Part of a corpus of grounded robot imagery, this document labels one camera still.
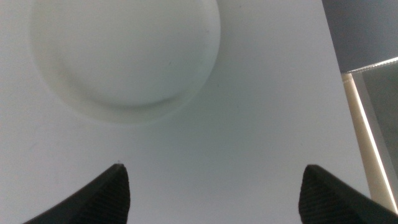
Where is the grey panel with silver edge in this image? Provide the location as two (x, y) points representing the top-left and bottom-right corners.
(345, 57), (398, 187)

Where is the white shallow bowl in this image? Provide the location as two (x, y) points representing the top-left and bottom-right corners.
(29, 0), (222, 124)

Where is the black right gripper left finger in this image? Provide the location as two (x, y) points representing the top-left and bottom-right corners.
(21, 163), (131, 224)

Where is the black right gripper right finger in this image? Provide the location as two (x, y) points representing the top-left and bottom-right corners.
(298, 164), (398, 224)

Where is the cream post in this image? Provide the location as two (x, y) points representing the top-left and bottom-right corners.
(341, 73), (398, 215)

